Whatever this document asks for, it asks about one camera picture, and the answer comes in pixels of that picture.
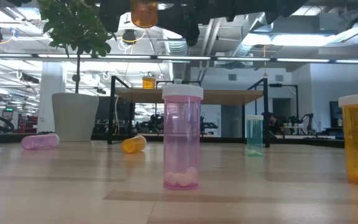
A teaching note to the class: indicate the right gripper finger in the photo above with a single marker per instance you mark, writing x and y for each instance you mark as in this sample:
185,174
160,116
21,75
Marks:
182,28
113,15

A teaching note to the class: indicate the green pill bottle white cap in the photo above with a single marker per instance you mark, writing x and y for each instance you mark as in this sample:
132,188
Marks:
255,137

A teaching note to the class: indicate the green leafy plant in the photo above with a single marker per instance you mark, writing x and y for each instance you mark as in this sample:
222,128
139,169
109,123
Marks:
76,28

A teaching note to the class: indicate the long linear light bar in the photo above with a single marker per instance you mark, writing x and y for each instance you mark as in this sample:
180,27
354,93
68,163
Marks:
303,60

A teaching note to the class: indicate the white plant pot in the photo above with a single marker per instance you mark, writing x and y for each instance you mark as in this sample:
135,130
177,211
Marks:
75,118

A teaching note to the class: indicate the pink pill bottle white cap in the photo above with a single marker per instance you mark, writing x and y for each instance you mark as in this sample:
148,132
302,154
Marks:
182,140
39,142

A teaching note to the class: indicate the person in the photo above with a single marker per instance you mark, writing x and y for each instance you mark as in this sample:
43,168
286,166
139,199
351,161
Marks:
273,124

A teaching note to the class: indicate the dark display screen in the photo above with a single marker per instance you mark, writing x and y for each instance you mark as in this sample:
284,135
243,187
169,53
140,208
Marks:
335,113

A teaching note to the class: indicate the silver air duct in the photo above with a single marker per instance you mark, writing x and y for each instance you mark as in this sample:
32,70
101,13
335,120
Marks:
176,46

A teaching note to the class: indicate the wooden shelf black frame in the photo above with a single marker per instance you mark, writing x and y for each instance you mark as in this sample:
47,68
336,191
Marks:
228,97

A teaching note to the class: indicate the black aluminium frame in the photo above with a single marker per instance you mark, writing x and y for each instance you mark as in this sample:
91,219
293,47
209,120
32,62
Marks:
322,143

